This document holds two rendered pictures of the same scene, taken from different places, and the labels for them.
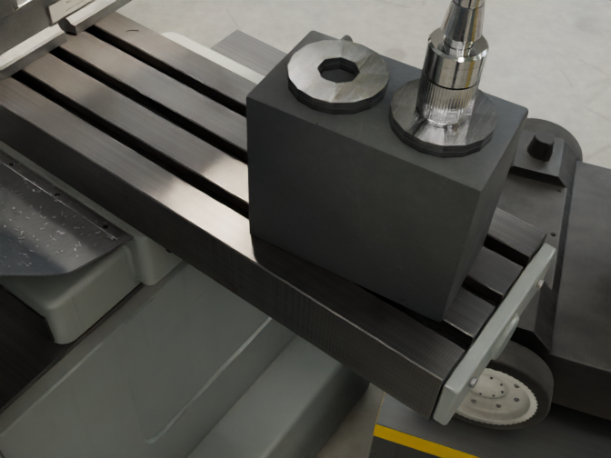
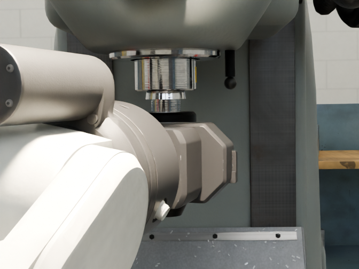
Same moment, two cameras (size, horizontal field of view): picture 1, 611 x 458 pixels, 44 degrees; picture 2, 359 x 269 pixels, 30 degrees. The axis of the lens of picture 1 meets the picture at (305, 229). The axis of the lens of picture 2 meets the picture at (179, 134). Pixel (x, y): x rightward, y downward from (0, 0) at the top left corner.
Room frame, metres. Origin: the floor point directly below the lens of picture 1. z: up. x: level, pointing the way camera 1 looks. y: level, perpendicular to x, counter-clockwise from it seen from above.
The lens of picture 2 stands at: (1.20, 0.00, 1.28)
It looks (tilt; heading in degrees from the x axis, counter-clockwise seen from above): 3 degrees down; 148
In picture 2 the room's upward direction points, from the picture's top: 1 degrees counter-clockwise
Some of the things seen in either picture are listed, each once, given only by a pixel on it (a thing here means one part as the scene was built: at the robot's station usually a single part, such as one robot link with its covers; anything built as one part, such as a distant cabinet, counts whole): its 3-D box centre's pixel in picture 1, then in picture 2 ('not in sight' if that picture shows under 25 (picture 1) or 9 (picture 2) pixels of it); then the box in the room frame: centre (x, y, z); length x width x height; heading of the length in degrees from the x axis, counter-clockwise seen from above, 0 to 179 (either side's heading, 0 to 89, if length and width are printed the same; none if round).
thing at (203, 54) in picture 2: not in sight; (164, 54); (0.76, 0.26, 1.31); 0.09 x 0.09 x 0.01
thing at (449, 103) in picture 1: (449, 81); not in sight; (0.49, -0.11, 1.17); 0.05 x 0.05 x 0.06
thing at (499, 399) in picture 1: (486, 383); not in sight; (0.61, -0.30, 0.50); 0.20 x 0.05 x 0.20; 74
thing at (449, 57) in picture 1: (457, 45); not in sight; (0.49, -0.11, 1.20); 0.05 x 0.05 x 0.01
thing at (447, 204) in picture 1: (376, 172); not in sight; (0.52, -0.07, 1.04); 0.22 x 0.12 x 0.20; 63
